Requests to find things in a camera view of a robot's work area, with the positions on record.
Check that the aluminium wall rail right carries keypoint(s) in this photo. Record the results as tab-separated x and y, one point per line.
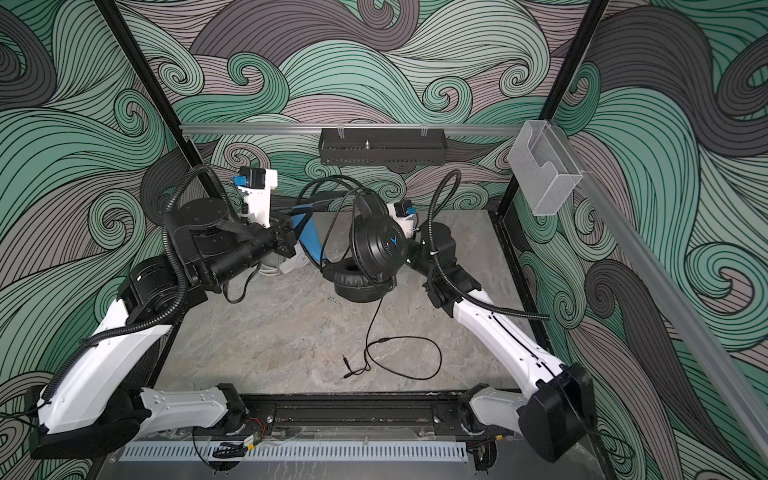
748	407

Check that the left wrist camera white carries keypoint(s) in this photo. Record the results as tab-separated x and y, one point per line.
255	185

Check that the black perforated wall tray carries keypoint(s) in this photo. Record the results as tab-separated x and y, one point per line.
382	147

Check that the aluminium wall rail back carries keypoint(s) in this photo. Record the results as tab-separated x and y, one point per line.
270	128

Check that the black blue headphones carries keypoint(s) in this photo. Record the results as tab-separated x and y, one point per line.
377	243

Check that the black frame post left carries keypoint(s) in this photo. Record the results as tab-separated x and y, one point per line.
173	166

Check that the black frame post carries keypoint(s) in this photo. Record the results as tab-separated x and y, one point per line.
572	61
173	166

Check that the white headphones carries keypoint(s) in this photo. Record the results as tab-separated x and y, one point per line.
277	265

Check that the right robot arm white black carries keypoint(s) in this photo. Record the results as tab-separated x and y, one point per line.
534	370

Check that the black frame post right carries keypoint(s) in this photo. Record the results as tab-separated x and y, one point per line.
572	61

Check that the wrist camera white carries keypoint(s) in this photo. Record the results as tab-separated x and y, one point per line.
406	216
255	185

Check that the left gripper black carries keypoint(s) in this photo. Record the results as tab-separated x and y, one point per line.
284	235

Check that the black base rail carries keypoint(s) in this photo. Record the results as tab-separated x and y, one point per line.
360	411

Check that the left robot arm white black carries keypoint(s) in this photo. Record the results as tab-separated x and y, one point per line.
88	410

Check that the aluminium wall rail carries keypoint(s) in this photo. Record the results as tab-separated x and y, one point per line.
748	407
270	128

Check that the white slotted cable duct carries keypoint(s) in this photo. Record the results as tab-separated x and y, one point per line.
301	451

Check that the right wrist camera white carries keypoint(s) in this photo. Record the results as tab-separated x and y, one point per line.
406	216

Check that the clear plastic wall bin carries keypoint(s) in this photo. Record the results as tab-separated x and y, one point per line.
544	163

